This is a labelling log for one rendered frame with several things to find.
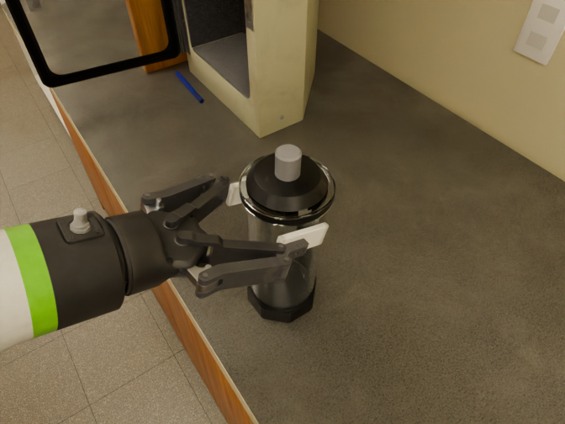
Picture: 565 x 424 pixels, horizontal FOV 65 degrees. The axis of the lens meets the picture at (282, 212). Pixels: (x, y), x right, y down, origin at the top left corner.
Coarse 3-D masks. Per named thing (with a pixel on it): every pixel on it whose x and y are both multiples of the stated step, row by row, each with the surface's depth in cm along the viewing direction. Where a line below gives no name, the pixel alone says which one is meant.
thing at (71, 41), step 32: (64, 0) 84; (96, 0) 87; (128, 0) 90; (160, 0) 93; (64, 32) 88; (96, 32) 91; (128, 32) 94; (160, 32) 97; (64, 64) 92; (96, 64) 95
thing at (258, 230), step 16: (256, 160) 52; (240, 176) 50; (240, 192) 48; (256, 208) 46; (320, 208) 47; (256, 224) 50; (272, 224) 46; (304, 224) 47; (256, 240) 52; (272, 240) 50; (304, 256) 53; (288, 272) 54; (304, 272) 55; (256, 288) 59; (272, 288) 57; (288, 288) 56; (304, 288) 58; (272, 304) 60; (288, 304) 59
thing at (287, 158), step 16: (272, 160) 50; (288, 160) 45; (304, 160) 50; (256, 176) 48; (272, 176) 48; (288, 176) 47; (304, 176) 48; (320, 176) 48; (256, 192) 47; (272, 192) 46; (288, 192) 46; (304, 192) 46; (320, 192) 47; (272, 208) 46; (288, 208) 46; (304, 208) 46
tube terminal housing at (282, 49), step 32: (256, 0) 70; (288, 0) 74; (256, 32) 74; (288, 32) 78; (192, 64) 105; (256, 64) 78; (288, 64) 83; (224, 96) 96; (256, 96) 83; (288, 96) 88; (256, 128) 90
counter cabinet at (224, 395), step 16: (80, 144) 147; (96, 176) 149; (96, 192) 192; (112, 192) 123; (112, 208) 151; (160, 288) 126; (160, 304) 156; (176, 304) 107; (176, 320) 127; (192, 336) 108; (192, 352) 130; (208, 352) 94; (208, 368) 110; (208, 384) 131; (224, 384) 93; (224, 400) 109; (224, 416) 130; (240, 416) 94
